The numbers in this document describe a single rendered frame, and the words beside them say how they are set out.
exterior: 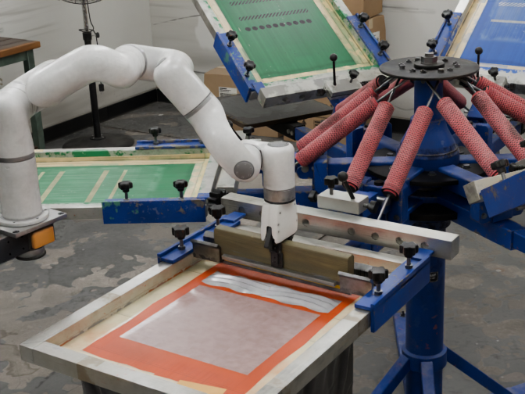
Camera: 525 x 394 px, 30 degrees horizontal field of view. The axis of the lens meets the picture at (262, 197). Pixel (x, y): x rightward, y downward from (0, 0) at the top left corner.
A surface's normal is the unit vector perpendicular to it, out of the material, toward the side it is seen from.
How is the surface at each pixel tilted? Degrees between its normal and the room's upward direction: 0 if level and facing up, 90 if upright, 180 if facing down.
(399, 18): 90
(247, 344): 0
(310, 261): 90
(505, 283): 0
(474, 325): 0
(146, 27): 90
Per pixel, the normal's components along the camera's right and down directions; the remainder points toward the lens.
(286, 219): 0.82, 0.18
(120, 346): -0.04, -0.94
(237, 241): -0.54, 0.31
